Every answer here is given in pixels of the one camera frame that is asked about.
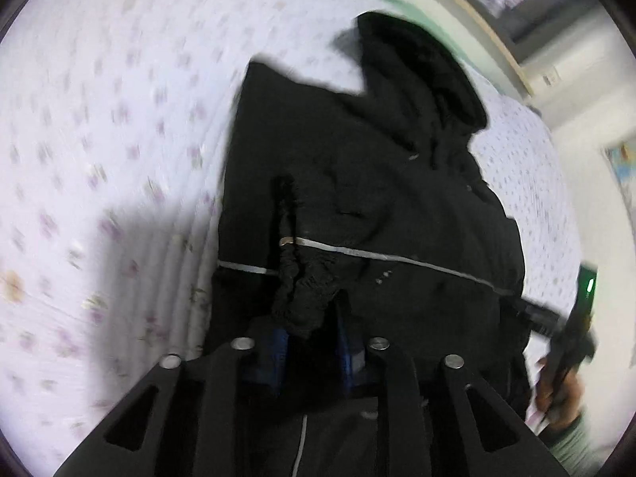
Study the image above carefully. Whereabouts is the wall poster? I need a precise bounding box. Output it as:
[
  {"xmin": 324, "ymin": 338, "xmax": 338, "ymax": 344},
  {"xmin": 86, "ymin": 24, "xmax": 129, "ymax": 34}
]
[{"xmin": 602, "ymin": 142, "xmax": 636, "ymax": 194}]

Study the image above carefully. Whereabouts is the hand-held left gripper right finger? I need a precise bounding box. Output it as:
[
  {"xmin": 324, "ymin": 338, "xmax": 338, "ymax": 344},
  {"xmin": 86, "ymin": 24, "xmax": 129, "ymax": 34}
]
[{"xmin": 337, "ymin": 307, "xmax": 570, "ymax": 477}]

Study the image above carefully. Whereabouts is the person's right forearm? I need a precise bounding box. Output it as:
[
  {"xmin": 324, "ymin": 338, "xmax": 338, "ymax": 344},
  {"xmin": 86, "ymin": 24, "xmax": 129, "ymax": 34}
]
[{"xmin": 539, "ymin": 410, "xmax": 617, "ymax": 473}]

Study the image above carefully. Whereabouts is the wooden bed headboard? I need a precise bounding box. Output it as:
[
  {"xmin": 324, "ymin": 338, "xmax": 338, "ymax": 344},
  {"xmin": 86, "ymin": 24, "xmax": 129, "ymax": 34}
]
[{"xmin": 405, "ymin": 0, "xmax": 535, "ymax": 97}]

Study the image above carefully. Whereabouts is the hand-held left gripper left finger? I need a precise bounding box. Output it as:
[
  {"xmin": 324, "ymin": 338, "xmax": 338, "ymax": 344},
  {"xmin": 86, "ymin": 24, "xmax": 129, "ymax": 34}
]
[{"xmin": 52, "ymin": 329, "xmax": 290, "ymax": 477}]

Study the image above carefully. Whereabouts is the floral white bed sheet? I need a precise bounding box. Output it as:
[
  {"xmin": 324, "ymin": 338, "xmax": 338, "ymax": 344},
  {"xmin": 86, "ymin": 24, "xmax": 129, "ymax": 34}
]
[{"xmin": 0, "ymin": 0, "xmax": 583, "ymax": 477}]

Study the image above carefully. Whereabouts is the black hooded jacket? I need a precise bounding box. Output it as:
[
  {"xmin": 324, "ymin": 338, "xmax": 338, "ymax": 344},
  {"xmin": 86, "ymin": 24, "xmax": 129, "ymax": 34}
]
[{"xmin": 203, "ymin": 10, "xmax": 536, "ymax": 477}]

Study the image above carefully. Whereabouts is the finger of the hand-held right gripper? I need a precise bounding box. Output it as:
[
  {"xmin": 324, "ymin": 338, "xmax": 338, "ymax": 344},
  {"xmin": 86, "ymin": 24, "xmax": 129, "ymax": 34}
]
[{"xmin": 514, "ymin": 298, "xmax": 568, "ymax": 335}]

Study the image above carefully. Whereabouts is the person's right hand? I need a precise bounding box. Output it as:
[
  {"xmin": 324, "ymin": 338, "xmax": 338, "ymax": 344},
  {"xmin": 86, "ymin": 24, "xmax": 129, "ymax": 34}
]
[{"xmin": 534, "ymin": 355, "xmax": 586, "ymax": 432}]

